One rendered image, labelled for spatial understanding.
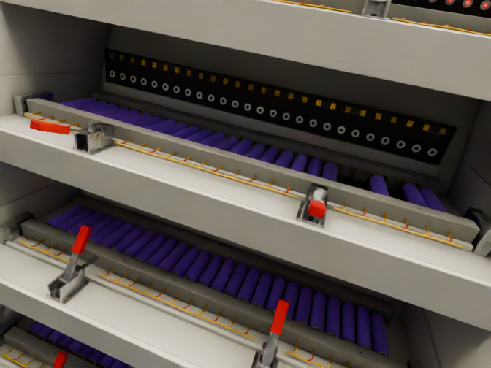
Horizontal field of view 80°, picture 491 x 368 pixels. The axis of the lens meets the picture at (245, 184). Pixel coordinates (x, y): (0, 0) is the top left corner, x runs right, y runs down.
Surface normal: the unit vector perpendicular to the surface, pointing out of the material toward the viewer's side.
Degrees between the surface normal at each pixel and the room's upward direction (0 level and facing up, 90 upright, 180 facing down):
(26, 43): 90
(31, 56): 90
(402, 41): 108
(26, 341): 18
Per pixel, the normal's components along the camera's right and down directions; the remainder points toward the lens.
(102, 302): 0.17, -0.88
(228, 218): -0.30, 0.38
